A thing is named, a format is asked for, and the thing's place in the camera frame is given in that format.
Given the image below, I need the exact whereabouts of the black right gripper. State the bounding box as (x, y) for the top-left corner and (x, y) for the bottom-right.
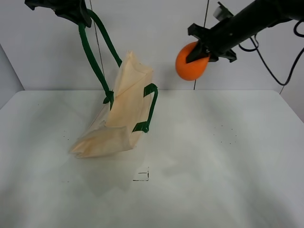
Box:
(185, 12), (261, 64)

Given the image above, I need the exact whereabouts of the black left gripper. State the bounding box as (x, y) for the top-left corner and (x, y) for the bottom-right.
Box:
(25, 0), (92, 28)

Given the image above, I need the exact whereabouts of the orange with stem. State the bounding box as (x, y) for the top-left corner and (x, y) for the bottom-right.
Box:
(175, 42), (209, 81)

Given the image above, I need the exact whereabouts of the white linen bag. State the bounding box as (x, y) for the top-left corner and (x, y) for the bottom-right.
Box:
(69, 9), (158, 158)

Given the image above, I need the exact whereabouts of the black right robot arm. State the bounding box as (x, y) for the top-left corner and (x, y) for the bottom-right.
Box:
(186, 0), (304, 63)

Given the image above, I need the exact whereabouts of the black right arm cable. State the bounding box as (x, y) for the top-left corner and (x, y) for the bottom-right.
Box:
(238, 19), (304, 86)

